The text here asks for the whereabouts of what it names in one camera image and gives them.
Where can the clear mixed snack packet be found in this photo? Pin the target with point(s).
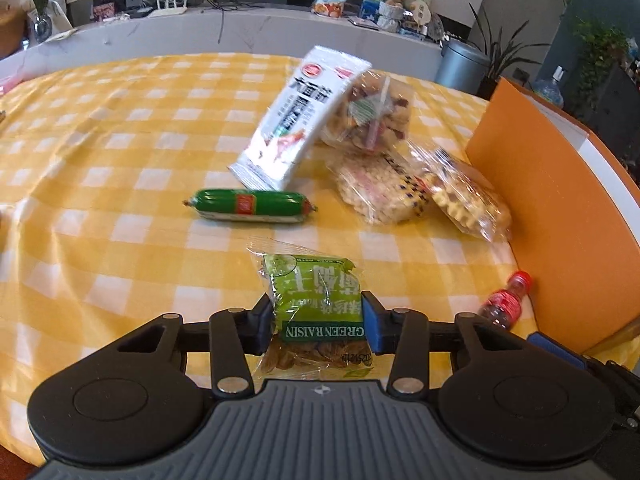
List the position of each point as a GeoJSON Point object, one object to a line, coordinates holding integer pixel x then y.
{"type": "Point", "coordinates": [372, 115]}

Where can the silver trash bin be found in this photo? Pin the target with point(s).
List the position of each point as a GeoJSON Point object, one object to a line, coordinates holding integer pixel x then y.
{"type": "Point", "coordinates": [460, 67]}

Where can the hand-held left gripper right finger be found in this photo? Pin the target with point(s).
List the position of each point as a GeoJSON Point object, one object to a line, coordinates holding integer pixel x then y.
{"type": "Point", "coordinates": [372, 326]}

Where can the long leaved potted plant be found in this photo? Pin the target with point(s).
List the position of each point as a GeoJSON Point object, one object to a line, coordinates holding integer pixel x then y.
{"type": "Point", "coordinates": [500, 55]}

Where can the yellow checkered tablecloth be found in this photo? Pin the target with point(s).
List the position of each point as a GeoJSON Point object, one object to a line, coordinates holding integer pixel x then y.
{"type": "Point", "coordinates": [125, 160]}

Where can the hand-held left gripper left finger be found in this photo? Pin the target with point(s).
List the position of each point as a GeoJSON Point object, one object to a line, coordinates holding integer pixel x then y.
{"type": "Point", "coordinates": [262, 326]}

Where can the grey knitted pot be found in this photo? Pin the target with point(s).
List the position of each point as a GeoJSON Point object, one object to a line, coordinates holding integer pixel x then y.
{"type": "Point", "coordinates": [390, 17]}

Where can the green sausage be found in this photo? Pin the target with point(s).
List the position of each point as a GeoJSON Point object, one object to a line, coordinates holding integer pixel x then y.
{"type": "Point", "coordinates": [250, 206]}

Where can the clear checkered cookie packet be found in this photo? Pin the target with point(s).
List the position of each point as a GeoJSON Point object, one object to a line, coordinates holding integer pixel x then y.
{"type": "Point", "coordinates": [465, 200]}

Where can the plant in glass vase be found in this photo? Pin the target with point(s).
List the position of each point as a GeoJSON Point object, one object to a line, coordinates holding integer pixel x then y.
{"type": "Point", "coordinates": [42, 5]}

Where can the pink card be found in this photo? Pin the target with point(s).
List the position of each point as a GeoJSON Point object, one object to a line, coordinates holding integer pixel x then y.
{"type": "Point", "coordinates": [104, 11]}

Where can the large water jug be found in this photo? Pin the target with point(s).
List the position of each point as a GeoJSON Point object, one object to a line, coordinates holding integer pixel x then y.
{"type": "Point", "coordinates": [550, 90]}

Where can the bushy green plant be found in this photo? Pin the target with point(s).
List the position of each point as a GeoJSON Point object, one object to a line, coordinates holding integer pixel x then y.
{"type": "Point", "coordinates": [600, 55]}

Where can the orange box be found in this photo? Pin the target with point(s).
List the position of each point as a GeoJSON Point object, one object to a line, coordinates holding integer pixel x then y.
{"type": "Point", "coordinates": [545, 200]}

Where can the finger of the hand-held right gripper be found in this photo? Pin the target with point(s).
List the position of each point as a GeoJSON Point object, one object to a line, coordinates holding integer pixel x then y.
{"type": "Point", "coordinates": [555, 347]}

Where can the white marble cabinet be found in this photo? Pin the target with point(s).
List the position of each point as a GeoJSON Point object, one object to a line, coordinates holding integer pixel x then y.
{"type": "Point", "coordinates": [280, 32]}

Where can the puffed rice packet checkered print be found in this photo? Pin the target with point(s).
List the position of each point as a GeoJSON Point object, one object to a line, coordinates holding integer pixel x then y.
{"type": "Point", "coordinates": [377, 190]}

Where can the round hand fan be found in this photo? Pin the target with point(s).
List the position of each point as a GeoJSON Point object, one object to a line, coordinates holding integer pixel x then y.
{"type": "Point", "coordinates": [421, 14]}

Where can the white snack packet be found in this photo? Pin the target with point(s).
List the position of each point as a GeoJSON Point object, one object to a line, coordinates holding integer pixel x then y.
{"type": "Point", "coordinates": [295, 115]}

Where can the green raisin packet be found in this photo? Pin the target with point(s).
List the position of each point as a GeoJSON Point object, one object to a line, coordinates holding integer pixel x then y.
{"type": "Point", "coordinates": [310, 285]}

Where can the white router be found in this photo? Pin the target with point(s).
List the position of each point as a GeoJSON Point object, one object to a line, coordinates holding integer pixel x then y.
{"type": "Point", "coordinates": [170, 5]}

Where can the red capped small bottle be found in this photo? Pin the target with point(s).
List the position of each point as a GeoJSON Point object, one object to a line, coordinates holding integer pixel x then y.
{"type": "Point", "coordinates": [505, 302]}

